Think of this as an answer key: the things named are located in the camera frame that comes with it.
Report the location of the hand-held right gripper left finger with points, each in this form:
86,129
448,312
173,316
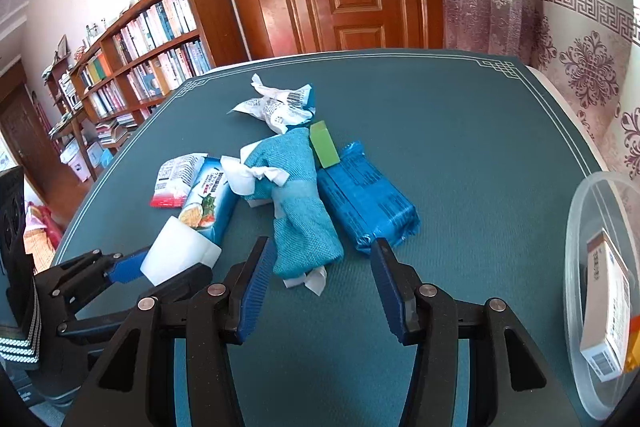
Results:
255,288

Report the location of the white orange medicine box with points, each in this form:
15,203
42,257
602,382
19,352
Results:
607,307

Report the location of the blue noodle snack packet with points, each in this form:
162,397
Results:
210,202

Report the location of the patterned purple white curtain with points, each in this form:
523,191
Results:
525,7

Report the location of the rows of books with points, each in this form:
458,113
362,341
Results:
150,27

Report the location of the teal cloth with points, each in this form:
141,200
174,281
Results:
300,217

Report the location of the white tissue paper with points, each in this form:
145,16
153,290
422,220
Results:
245,179
310,283

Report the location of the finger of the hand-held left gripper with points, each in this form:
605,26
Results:
180,282
127,267

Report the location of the pink patterned bag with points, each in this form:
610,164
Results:
42,232

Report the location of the white and red packet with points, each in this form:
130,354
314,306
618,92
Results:
175,179

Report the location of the large blue packet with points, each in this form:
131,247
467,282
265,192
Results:
370,202

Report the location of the clear plastic bowl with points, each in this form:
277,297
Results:
580,307

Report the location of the wooden bookshelf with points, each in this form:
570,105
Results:
210,7

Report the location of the crumpled white blue wrapper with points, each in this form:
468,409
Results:
280,107

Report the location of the white storage bin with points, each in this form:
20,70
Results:
75,163

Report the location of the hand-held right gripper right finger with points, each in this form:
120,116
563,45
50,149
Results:
390,293

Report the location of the green mahjong tile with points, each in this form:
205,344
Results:
325,147

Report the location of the dark wooden door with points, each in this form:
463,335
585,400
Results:
20,127

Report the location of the white foam block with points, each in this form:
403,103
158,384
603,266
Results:
175,247

